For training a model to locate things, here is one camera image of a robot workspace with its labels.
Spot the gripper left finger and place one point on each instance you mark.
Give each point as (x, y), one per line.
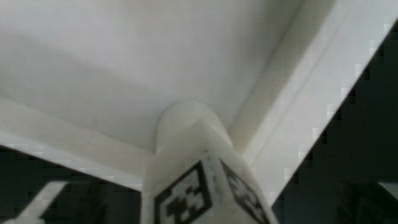
(33, 209)

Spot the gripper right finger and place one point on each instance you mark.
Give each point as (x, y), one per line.
(367, 203)

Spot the white table leg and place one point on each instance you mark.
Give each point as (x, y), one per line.
(199, 187)

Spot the white square table top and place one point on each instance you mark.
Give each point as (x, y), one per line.
(106, 58)

